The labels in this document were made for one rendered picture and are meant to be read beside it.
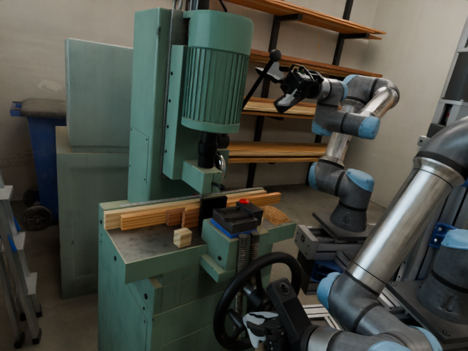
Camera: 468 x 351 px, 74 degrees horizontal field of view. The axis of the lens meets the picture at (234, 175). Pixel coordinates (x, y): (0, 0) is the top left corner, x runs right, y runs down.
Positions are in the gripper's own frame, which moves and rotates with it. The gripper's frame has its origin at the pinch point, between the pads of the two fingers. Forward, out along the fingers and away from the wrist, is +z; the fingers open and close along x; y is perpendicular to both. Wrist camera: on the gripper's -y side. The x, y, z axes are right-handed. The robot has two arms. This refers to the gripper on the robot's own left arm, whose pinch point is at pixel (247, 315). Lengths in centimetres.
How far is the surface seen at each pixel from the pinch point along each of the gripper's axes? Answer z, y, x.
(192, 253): 19.3, -13.6, -1.4
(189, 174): 29.2, -37.1, 6.6
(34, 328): 126, 16, -36
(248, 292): 10.3, -1.2, 8.5
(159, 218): 30.7, -24.8, -4.9
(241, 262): 8.8, -9.6, 6.9
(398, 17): 95, -217, 356
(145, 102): 38, -65, -1
